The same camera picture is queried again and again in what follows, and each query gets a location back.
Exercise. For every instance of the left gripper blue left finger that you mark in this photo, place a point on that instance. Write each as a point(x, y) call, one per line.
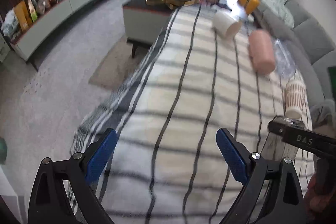
point(92, 161)

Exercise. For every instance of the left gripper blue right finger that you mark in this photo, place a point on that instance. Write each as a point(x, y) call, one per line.
point(237, 157)

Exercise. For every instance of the brown checkered paper cup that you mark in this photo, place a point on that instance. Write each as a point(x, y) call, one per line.
point(295, 94)

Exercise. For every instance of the clear plastic bottle cup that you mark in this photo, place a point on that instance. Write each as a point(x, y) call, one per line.
point(285, 65)

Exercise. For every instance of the pink plastic cup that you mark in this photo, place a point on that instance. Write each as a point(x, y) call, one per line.
point(261, 52)

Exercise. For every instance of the white paper cup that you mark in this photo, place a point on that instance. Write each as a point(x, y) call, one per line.
point(226, 25)

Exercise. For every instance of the person's right hand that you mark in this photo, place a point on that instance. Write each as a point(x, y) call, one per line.
point(316, 203)

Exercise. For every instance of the checkered tablecloth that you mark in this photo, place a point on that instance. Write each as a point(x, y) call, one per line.
point(166, 167)

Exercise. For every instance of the patterned floor rug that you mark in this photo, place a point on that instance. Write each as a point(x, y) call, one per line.
point(117, 65)

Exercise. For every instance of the grey sectional sofa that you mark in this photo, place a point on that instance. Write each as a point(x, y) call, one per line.
point(313, 52)

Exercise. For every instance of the long tv console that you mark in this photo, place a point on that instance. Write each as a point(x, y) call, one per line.
point(47, 23)

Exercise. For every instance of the dark coffee table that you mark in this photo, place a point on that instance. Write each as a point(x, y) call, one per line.
point(143, 22)

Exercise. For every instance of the light green blanket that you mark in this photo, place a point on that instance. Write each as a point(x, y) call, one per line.
point(270, 1)

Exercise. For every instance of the snack bags on console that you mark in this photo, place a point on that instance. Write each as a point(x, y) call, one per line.
point(21, 17)

